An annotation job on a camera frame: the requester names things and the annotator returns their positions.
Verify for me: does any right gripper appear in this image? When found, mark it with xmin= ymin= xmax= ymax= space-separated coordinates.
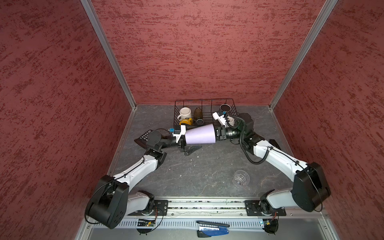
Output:
xmin=204 ymin=125 xmax=245 ymax=141

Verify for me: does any lavender cup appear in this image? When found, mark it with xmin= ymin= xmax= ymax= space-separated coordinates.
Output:
xmin=185 ymin=124 xmax=216 ymax=145

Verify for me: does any tall white faceted mug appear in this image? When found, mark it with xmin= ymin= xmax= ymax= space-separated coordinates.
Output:
xmin=227 ymin=116 xmax=235 ymax=126

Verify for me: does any white cup teal outside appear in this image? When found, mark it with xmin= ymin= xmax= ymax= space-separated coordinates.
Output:
xmin=196 ymin=119 xmax=205 ymax=126

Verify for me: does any black mug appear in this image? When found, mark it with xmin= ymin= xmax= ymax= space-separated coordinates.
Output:
xmin=220 ymin=104 xmax=232 ymax=113

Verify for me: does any yellow mug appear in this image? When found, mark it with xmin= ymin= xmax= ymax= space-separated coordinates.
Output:
xmin=180 ymin=118 xmax=194 ymax=126

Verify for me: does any white mug red inside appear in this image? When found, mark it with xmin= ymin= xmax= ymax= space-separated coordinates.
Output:
xmin=177 ymin=107 xmax=192 ymax=121

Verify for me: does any clear glass cup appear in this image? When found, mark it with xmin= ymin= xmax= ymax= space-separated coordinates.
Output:
xmin=233 ymin=170 xmax=250 ymax=187

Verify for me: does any olive green glass cup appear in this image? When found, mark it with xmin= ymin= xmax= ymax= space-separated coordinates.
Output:
xmin=193 ymin=107 xmax=203 ymax=121

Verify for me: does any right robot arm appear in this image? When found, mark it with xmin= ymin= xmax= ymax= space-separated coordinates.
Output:
xmin=213 ymin=111 xmax=331 ymax=216

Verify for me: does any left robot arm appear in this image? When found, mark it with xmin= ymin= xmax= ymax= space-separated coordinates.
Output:
xmin=84 ymin=130 xmax=201 ymax=229

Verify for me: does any black calculator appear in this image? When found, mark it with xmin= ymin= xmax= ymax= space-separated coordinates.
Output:
xmin=134 ymin=130 xmax=152 ymax=149

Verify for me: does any blue black stapler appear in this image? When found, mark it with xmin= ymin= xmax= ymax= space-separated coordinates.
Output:
xmin=196 ymin=221 xmax=230 ymax=238

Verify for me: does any left circuit board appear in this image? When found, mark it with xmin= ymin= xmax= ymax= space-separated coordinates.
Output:
xmin=137 ymin=219 xmax=157 ymax=228

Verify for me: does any circuit board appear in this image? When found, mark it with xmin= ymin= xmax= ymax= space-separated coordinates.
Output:
xmin=137 ymin=219 xmax=157 ymax=228
xmin=264 ymin=219 xmax=279 ymax=235

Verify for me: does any right circuit board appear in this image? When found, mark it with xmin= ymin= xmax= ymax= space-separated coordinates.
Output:
xmin=264 ymin=219 xmax=279 ymax=235

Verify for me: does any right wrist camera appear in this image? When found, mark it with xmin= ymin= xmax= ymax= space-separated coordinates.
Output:
xmin=212 ymin=111 xmax=228 ymax=128

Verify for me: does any black wire dish rack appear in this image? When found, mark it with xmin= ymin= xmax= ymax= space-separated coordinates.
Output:
xmin=174 ymin=98 xmax=239 ymax=127

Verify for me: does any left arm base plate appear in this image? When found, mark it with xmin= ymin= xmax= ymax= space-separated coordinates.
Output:
xmin=141 ymin=200 xmax=169 ymax=216

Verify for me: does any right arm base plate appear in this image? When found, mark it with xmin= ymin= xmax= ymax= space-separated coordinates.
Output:
xmin=244 ymin=200 xmax=287 ymax=217

